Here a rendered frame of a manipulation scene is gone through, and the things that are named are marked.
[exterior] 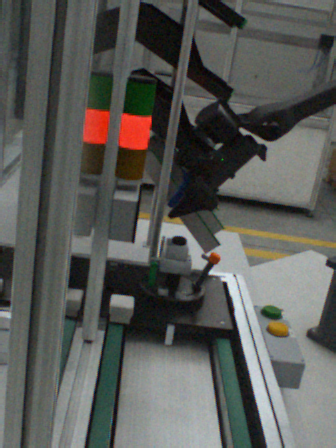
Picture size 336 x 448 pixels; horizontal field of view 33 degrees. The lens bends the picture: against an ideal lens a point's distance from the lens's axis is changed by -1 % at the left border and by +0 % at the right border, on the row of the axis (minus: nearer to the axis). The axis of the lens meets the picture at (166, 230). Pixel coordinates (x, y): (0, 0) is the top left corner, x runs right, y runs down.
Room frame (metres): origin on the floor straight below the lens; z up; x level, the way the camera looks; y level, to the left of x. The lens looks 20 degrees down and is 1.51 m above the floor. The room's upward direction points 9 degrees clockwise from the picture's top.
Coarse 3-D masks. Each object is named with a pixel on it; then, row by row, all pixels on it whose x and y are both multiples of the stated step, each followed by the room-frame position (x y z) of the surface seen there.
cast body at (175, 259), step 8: (168, 240) 1.09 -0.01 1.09; (176, 240) 1.08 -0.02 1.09; (184, 240) 1.08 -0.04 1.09; (168, 248) 1.07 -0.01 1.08; (176, 248) 1.07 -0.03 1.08; (184, 248) 1.07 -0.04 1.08; (160, 256) 1.09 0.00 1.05; (168, 256) 1.07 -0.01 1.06; (176, 256) 1.07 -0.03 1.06; (184, 256) 1.07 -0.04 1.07; (160, 264) 1.07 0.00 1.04; (168, 264) 1.07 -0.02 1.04; (176, 264) 1.07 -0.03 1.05; (184, 264) 1.07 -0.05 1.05; (168, 272) 1.07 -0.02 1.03; (176, 272) 1.07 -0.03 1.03; (184, 272) 1.07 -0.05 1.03
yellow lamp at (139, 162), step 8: (120, 152) 0.87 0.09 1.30; (128, 152) 0.87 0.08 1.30; (136, 152) 0.87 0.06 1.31; (144, 152) 0.88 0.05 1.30; (120, 160) 0.87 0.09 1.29; (128, 160) 0.87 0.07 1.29; (136, 160) 0.87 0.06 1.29; (144, 160) 0.89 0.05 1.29; (120, 168) 0.87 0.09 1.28; (128, 168) 0.87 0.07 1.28; (136, 168) 0.87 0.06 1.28; (120, 176) 0.87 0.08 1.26; (128, 176) 0.87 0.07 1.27; (136, 176) 0.87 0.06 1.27
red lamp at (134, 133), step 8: (128, 120) 0.87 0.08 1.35; (136, 120) 0.87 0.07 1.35; (144, 120) 0.87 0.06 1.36; (128, 128) 0.87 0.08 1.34; (136, 128) 0.87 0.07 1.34; (144, 128) 0.88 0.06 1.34; (120, 136) 0.88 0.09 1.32; (128, 136) 0.87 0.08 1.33; (136, 136) 0.87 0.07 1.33; (144, 136) 0.88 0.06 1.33; (120, 144) 0.87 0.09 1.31; (128, 144) 0.87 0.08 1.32; (136, 144) 0.87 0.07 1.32; (144, 144) 0.88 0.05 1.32
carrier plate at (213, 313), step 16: (128, 272) 1.16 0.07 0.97; (144, 272) 1.17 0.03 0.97; (128, 288) 1.08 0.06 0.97; (208, 288) 1.14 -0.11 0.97; (144, 304) 1.02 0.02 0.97; (208, 304) 1.07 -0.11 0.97; (224, 304) 1.08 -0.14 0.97; (144, 320) 0.97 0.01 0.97; (160, 320) 0.97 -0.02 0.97; (176, 320) 0.98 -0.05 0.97; (192, 320) 0.99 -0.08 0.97; (208, 320) 1.00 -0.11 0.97; (224, 320) 1.01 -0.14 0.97; (224, 336) 0.98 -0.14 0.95
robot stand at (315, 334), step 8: (328, 264) 1.20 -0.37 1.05; (328, 296) 1.21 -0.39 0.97; (328, 304) 1.19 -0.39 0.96; (328, 312) 1.19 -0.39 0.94; (320, 320) 1.22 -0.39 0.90; (328, 320) 1.18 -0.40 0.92; (312, 328) 1.22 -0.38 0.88; (320, 328) 1.20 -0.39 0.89; (328, 328) 1.18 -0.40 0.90; (312, 336) 1.19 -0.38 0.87; (320, 336) 1.18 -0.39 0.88; (328, 336) 1.18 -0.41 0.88; (328, 344) 1.16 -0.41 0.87
